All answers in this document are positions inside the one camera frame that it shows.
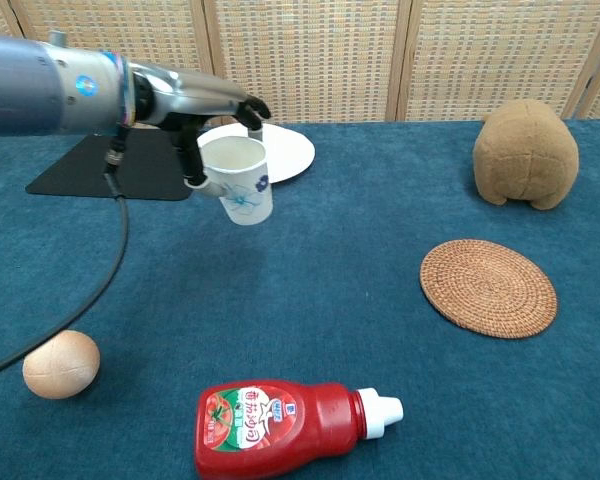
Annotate black mouse pad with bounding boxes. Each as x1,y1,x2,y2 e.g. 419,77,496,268
24,127,216,202

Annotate round brown woven coaster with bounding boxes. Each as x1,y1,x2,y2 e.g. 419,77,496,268
419,238,559,340

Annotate peach coloured ball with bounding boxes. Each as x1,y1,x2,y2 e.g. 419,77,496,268
22,329,102,400

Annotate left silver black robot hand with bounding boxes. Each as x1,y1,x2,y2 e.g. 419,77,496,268
122,59,272,189

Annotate brown capybara plush toy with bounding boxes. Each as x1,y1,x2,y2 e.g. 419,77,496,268
472,98,580,211

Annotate white round plate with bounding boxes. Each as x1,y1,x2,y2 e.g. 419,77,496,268
197,122,316,185

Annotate blue table cloth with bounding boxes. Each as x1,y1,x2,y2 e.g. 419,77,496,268
0,118,600,480

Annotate bamboo folding screen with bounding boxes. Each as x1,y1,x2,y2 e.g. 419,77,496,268
0,0,600,124

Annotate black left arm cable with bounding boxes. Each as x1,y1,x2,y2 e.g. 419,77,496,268
0,124,131,381

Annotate white paper cup blue flowers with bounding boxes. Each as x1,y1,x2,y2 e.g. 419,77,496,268
197,135,274,227

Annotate red ketchup squeeze bottle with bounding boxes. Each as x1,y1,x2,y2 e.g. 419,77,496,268
194,378,405,480

